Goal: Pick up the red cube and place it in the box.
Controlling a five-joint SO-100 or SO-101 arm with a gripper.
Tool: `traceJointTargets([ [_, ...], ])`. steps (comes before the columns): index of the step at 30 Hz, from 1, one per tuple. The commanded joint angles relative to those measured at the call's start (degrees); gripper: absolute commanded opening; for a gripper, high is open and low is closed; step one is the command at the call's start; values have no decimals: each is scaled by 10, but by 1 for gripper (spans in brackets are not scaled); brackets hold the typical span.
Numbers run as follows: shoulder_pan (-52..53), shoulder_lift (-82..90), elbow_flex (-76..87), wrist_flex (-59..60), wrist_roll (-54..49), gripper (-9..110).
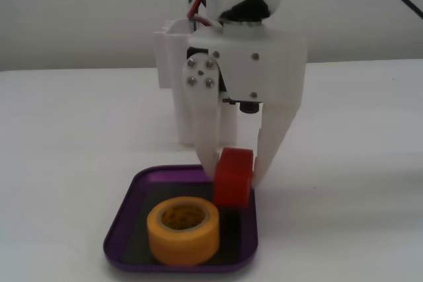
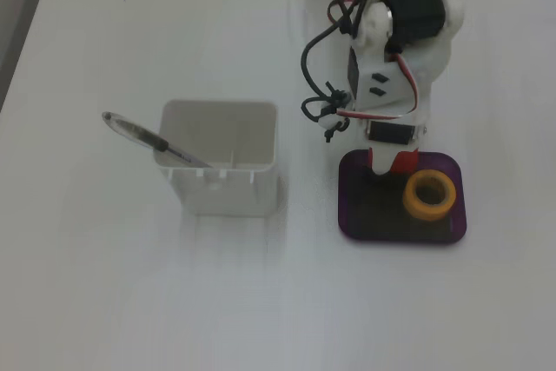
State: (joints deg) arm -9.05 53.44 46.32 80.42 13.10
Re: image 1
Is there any red cube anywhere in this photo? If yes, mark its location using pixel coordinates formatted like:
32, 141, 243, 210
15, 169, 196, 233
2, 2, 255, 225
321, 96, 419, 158
213, 147, 256, 209

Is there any purple tray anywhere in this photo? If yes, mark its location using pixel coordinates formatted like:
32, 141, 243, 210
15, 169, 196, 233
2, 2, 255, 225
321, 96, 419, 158
102, 164, 260, 274

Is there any yellow tape roll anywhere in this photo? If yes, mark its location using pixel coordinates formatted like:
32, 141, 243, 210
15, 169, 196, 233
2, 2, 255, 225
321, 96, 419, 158
146, 196, 221, 266

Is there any white plastic box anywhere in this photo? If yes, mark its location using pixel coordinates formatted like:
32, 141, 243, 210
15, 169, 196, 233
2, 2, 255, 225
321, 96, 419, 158
153, 18, 239, 148

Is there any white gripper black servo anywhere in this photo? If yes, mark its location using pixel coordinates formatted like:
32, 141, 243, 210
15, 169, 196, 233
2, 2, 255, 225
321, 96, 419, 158
182, 26, 309, 189

